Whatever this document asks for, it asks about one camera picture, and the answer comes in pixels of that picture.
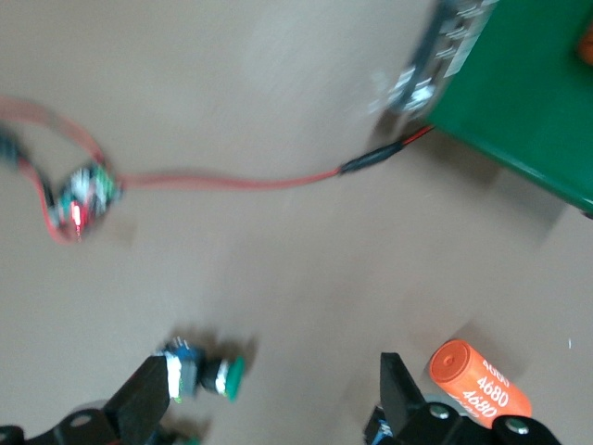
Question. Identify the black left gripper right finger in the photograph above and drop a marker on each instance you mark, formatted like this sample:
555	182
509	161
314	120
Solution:
403	408

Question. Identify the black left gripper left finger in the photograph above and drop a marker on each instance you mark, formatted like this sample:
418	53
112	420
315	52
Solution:
134	408

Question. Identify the green push button switch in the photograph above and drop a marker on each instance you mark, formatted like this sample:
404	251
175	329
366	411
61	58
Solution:
204	373

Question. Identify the small controller circuit board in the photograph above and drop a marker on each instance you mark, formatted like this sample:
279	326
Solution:
85	194

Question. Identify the green conveyor belt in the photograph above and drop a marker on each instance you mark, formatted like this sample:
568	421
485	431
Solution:
519	92

